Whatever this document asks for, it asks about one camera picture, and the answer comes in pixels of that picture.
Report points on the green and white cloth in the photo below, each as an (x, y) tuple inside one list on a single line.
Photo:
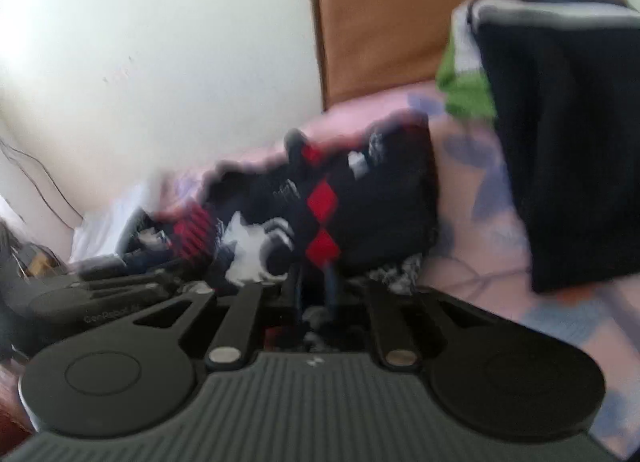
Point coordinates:
[(465, 85)]

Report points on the pink floral bed sheet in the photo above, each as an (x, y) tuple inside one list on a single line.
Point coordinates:
[(480, 252)]

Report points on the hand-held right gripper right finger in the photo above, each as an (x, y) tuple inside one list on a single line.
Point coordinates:
[(382, 317)]

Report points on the black folded garment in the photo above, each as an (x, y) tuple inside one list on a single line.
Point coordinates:
[(575, 142)]

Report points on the brown headboard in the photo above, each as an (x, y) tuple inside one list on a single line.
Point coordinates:
[(400, 17)]

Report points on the white pillow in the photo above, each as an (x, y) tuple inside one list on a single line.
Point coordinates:
[(107, 229)]

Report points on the black red white patterned garment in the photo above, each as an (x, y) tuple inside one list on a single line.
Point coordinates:
[(390, 202)]

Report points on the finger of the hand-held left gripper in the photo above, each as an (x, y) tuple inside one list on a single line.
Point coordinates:
[(145, 283)]

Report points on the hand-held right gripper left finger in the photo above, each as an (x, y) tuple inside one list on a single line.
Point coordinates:
[(245, 312)]

